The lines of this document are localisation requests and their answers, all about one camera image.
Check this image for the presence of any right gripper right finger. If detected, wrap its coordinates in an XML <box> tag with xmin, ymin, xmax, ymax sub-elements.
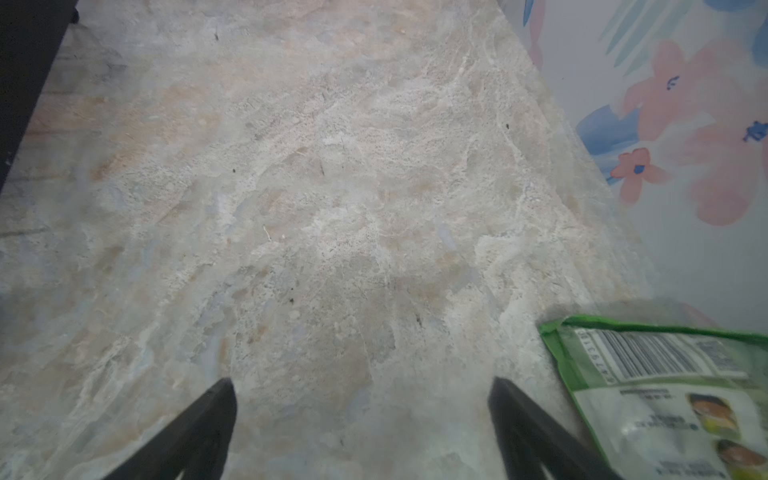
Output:
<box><xmin>488</xmin><ymin>377</ymin><xmax>620</xmax><ymax>480</ymax></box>

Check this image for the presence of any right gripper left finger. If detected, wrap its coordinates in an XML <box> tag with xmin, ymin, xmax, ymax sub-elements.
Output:
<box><xmin>106</xmin><ymin>378</ymin><xmax>238</xmax><ymax>479</ymax></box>

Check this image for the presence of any green snack packet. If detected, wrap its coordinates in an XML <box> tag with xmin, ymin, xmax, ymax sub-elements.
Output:
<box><xmin>538</xmin><ymin>316</ymin><xmax>767</xmax><ymax>480</ymax></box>

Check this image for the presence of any black wire dish rack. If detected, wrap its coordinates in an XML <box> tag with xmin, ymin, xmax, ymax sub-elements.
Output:
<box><xmin>0</xmin><ymin>0</ymin><xmax>79</xmax><ymax>181</ymax></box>

